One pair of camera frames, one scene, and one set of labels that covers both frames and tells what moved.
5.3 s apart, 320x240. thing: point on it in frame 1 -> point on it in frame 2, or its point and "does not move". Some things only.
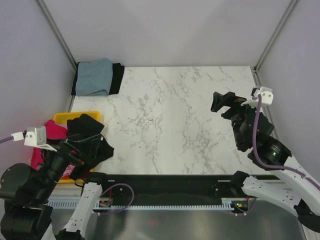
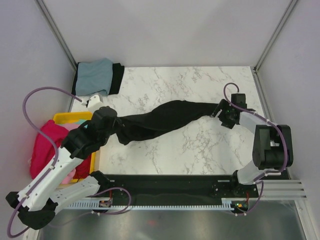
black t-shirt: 97,150 -> 134,126
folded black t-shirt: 117,77 does not move
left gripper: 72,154 -> 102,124
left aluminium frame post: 57,32 does not move
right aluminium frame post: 292,3 does not move
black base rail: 127,187 does not move
